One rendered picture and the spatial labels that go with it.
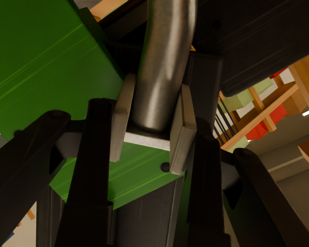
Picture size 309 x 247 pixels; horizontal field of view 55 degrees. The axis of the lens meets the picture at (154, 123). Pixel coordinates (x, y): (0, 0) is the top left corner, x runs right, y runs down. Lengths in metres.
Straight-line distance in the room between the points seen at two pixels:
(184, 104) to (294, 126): 9.46
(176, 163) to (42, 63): 0.13
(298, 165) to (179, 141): 7.62
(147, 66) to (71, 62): 0.07
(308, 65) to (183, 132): 0.89
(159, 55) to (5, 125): 0.15
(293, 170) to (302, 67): 6.84
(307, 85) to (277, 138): 8.66
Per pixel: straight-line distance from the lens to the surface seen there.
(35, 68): 0.24
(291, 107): 4.20
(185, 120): 0.15
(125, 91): 0.17
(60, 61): 0.23
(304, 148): 0.80
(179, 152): 0.16
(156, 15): 0.18
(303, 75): 1.02
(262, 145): 9.69
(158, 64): 0.18
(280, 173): 7.78
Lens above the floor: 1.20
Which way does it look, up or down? 6 degrees up
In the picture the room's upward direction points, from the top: 149 degrees clockwise
